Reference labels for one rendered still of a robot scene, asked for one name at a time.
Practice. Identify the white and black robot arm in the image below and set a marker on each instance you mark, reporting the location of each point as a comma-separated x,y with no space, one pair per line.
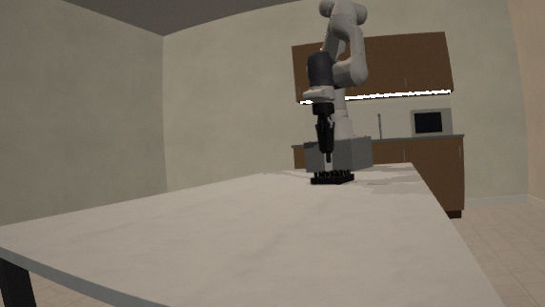
349,73

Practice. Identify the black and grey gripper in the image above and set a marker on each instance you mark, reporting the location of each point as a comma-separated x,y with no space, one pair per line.
325,109

